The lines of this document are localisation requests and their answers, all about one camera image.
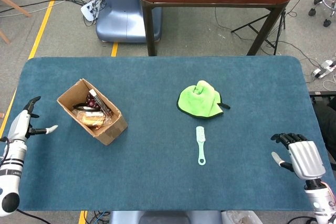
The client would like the white floor power strip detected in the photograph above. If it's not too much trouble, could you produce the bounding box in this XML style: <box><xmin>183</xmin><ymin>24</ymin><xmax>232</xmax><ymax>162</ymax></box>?
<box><xmin>311</xmin><ymin>60</ymin><xmax>336</xmax><ymax>79</ymax></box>

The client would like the grey robot torso base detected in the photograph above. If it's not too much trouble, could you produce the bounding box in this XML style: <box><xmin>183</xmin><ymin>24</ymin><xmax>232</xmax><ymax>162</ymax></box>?
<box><xmin>109</xmin><ymin>210</ymin><xmax>223</xmax><ymax>224</ymax></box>

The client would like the chrome stool wheel base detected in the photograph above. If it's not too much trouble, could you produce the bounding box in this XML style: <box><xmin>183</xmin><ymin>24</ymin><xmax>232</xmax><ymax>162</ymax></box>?
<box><xmin>308</xmin><ymin>0</ymin><xmax>336</xmax><ymax>27</ymax></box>

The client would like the white power strip with plugs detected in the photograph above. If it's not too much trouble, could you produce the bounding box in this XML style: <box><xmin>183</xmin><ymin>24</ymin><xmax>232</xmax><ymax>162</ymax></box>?
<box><xmin>80</xmin><ymin>0</ymin><xmax>103</xmax><ymax>22</ymax></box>

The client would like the lime green microfiber cloth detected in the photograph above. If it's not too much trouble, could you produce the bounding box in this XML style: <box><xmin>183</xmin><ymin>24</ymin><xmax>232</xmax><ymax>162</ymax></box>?
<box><xmin>176</xmin><ymin>80</ymin><xmax>231</xmax><ymax>118</ymax></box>

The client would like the white chair with wooden legs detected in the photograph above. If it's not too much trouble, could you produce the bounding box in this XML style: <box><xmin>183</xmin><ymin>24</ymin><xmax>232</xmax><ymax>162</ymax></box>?
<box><xmin>0</xmin><ymin>0</ymin><xmax>32</xmax><ymax>45</ymax></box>

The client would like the dark red grape bunch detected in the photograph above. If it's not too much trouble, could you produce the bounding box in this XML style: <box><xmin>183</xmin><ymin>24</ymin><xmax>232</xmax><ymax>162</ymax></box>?
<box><xmin>85</xmin><ymin>94</ymin><xmax>102</xmax><ymax>109</ymax></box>

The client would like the glass tube with white cap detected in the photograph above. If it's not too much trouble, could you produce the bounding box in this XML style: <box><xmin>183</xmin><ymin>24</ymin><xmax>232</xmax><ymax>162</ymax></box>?
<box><xmin>88</xmin><ymin>89</ymin><xmax>112</xmax><ymax>116</ymax></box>

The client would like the black equipment frame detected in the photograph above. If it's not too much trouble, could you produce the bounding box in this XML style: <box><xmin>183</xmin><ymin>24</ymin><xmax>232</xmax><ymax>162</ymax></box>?
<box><xmin>309</xmin><ymin>90</ymin><xmax>336</xmax><ymax>172</ymax></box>

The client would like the bluish mobile robot base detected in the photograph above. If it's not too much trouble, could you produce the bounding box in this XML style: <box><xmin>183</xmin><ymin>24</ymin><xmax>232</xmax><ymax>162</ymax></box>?
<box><xmin>96</xmin><ymin>0</ymin><xmax>163</xmax><ymax>43</ymax></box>

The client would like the black tripod stand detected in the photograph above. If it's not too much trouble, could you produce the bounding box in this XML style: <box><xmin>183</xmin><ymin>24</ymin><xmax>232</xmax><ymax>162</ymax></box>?
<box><xmin>230</xmin><ymin>0</ymin><xmax>308</xmax><ymax>56</ymax></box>

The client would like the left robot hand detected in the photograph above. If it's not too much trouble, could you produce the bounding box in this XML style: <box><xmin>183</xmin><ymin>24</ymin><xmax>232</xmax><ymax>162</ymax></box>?
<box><xmin>7</xmin><ymin>95</ymin><xmax>58</xmax><ymax>143</ymax></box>

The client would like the brown cardboard box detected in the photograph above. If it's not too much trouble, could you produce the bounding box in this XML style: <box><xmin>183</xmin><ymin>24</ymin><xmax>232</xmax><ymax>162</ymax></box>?
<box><xmin>56</xmin><ymin>78</ymin><xmax>129</xmax><ymax>146</ymax></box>

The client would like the light green scrub brush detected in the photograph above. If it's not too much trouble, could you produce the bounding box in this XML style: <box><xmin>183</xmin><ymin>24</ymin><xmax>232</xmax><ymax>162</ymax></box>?
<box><xmin>195</xmin><ymin>126</ymin><xmax>207</xmax><ymax>166</ymax></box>

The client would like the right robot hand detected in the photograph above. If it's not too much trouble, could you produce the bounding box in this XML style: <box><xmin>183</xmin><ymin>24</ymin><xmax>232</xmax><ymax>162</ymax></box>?
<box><xmin>270</xmin><ymin>132</ymin><xmax>326</xmax><ymax>180</ymax></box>

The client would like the blue felt table mat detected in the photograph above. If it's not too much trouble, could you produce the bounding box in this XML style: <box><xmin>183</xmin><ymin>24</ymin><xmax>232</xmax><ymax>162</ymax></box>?
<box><xmin>0</xmin><ymin>56</ymin><xmax>335</xmax><ymax>212</ymax></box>

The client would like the clear plastic bin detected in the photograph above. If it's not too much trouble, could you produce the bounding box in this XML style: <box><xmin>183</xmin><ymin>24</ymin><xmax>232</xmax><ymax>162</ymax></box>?
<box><xmin>222</xmin><ymin>210</ymin><xmax>263</xmax><ymax>224</ymax></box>

